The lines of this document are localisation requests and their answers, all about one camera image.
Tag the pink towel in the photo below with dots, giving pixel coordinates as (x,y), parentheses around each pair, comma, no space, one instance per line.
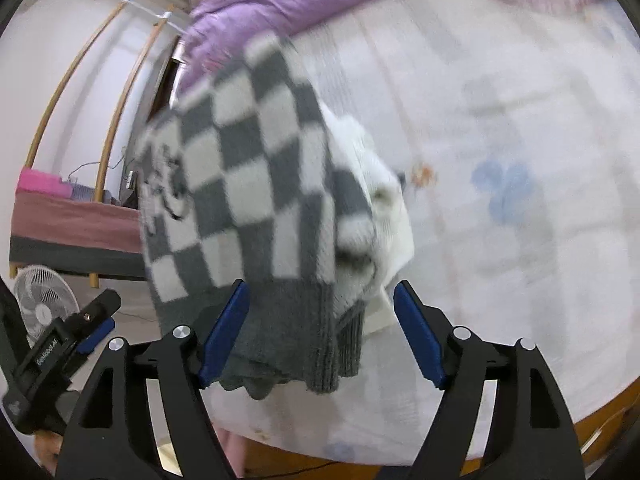
(42,184)

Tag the person's left hand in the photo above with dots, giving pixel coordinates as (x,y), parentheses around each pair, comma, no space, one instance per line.
(50,450)

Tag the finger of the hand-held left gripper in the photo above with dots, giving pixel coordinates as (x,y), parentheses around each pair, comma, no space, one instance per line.
(100,310)

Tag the white standing fan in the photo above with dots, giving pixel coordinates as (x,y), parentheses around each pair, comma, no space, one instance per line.
(45,300)

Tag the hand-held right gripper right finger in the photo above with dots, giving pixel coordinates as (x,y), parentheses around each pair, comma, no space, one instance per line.
(417,340)

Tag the purple floral quilt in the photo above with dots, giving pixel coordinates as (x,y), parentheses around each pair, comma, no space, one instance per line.
(260,15)

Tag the mauve and grey cloth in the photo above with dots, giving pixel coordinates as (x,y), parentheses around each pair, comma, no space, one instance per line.
(75,230)

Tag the grey white checkered cardigan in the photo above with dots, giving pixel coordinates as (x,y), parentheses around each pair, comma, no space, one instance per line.
(240,185)

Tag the wooden bed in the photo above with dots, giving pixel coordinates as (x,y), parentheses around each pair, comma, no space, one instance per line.
(597,425)

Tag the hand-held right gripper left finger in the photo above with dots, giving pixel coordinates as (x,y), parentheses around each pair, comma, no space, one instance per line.
(222,340)

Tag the wooden barre rail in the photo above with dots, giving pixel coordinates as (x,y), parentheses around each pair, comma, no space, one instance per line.
(65,80)
(125,100)

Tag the white barre post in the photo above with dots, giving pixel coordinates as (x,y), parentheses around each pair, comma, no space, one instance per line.
(160,15)

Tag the white garment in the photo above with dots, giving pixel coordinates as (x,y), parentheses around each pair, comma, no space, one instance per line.
(380,240)

